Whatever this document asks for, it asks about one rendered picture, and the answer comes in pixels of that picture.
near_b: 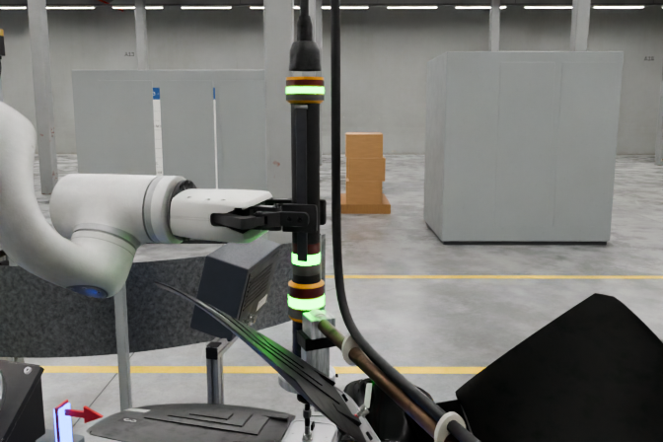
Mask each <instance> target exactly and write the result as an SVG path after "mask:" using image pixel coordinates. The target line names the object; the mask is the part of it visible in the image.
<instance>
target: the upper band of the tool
mask: <svg viewBox="0 0 663 442"><path fill-rule="evenodd" d="M302 79H307V80H324V77H286V80H302ZM287 87H324V86H286V88H287ZM295 94H314V95H323V94H321V93H288V94H286V95H295ZM287 102H288V103H290V104H320V103H321V102H323V101H287Z"/></svg>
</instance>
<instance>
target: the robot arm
mask: <svg viewBox="0 0 663 442"><path fill-rule="evenodd" d="M36 141H37V136H36V130H35V128H34V126H33V124H32V123H31V122H30V121H29V120H28V119H27V118H26V117H25V116H23V115H22V114H21V113H19V112H18V111H17V110H15V109H13V108H11V107H10V106H8V105H6V104H5V103H3V102H1V101H0V248H1V249H2V250H3V251H4V252H5V254H6V255H7V256H8V257H9V258H10V259H11V260H12V261H14V262H15V263H16V264H18V265H19V266H20V267H22V268H23V269H25V270H26V271H28V272H30V273H32V274H34V275H36V276H38V277H40V278H42V279H44V280H46V281H49V282H51V283H53V284H56V285H58V286H61V287H63V288H66V289H68V290H71V291H74V292H75V293H79V294H82V295H85V296H87V297H91V298H92V297H94V298H109V297H111V296H114V295H115V294H117V293H118V292H119V291H120V290H121V288H122V287H123V285H124V283H125V281H126V279H127V276H128V274H129V271H130V269H131V266H132V263H133V260H134V257H135V254H136V251H137V249H138V248H139V247H140V246H141V245H143V244H146V243H156V244H180V243H181V242H182V241H187V240H190V239H199V240H208V241H218V242H229V243H241V244H246V243H250V242H252V241H254V240H256V239H257V238H259V237H260V236H262V235H263V234H265V233H266V232H268V231H281V230H282V231H283V232H297V233H316V232H317V231H318V207H317V205H315V204H292V198H271V197H272V195H271V193H270V192H269V191H263V190H247V189H197V188H196V186H195V184H194V183H193V182H192V181H190V180H186V179H185V178H184V177H180V176H142V175H101V174H69V175H66V176H64V177H63V178H62V179H60V180H59V181H58V182H57V184H56V185H55V187H54V189H53V191H52V194H51V197H50V202H49V215H50V219H51V222H52V225H53V227H54V229H55V230H56V231H55V230H54V229H53V228H52V227H51V226H50V225H49V224H48V222H47V221H46V219H45V218H44V216H43V215H42V213H41V211H40V209H39V206H38V204H37V198H36V194H35V188H34V160H35V149H36ZM265 211H266V212H265ZM65 238H67V239H70V241H69V240H67V239H65Z"/></svg>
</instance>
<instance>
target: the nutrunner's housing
mask: <svg viewBox="0 0 663 442"><path fill-rule="evenodd" d="M289 71H305V72H306V71H322V66H321V51H320V49H319V47H318V44H317V43H316V42H313V23H312V19H311V16H305V15H303V16H299V18H298V21H297V41H295V42H293V43H292V45H291V48H290V50H289ZM302 329H303V324H302V323H298V322H294V321H292V353H294V354H295V355H297V356H298V357H300V358H301V345H300V344H299V343H298V342H297V331H299V330H302ZM297 400H298V401H299V402H301V403H303V404H309V402H308V401H306V400H305V399H304V398H303V397H302V396H301V395H299V394H297Z"/></svg>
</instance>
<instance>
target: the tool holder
mask: <svg viewBox="0 0 663 442"><path fill-rule="evenodd" d="M321 312H323V313H324V314H325V315H324V316H322V317H313V316H312V315H311V314H310V313H309V312H308V313H303V314H302V324H303V329H302V330H299V331H297V342H298V343H299V344H300V345H301V359H303V360H304V361H306V362H307V363H308V364H310V365H311V366H313V367H314V368H316V369H317V370H319V371H321V372H323V373H324V374H326V375H327V376H329V377H331V378H332V379H333V380H334V381H335V377H338V375H337V373H336V374H335V370H334V369H333V367H331V366H330V347H334V346H335V345H334V344H333V343H332V342H331V341H330V340H329V339H328V338H327V337H326V336H325V335H324V334H323V333H322V332H321V331H320V330H319V329H318V324H319V322H320V321H321V320H322V319H325V320H327V321H329V322H330V323H331V324H332V325H333V326H334V327H335V317H334V316H333V315H332V314H330V313H329V312H328V311H327V310H321ZM278 384H279V386H280V387H281V388H282V389H284V390H285V391H287V392H290V393H293V394H299V393H298V392H297V391H296V390H295V389H294V388H293V387H292V386H291V385H290V384H289V383H288V382H287V381H286V380H285V379H284V378H283V377H282V376H281V375H280V374H278ZM299 395H300V394H299Z"/></svg>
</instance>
